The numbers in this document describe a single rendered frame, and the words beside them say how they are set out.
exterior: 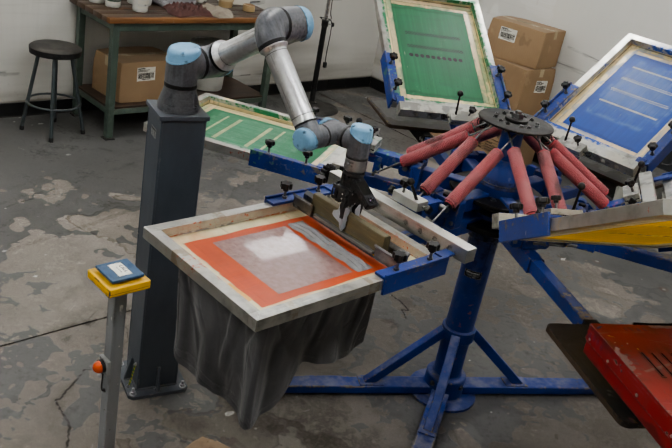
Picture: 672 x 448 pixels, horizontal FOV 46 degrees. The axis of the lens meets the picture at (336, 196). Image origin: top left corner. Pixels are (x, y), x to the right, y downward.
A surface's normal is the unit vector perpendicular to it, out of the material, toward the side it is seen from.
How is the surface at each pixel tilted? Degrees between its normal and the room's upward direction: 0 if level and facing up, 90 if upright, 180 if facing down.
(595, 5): 90
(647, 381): 0
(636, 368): 0
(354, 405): 0
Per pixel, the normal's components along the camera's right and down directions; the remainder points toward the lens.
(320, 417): 0.18, -0.90
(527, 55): -0.63, 0.21
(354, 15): 0.66, 0.40
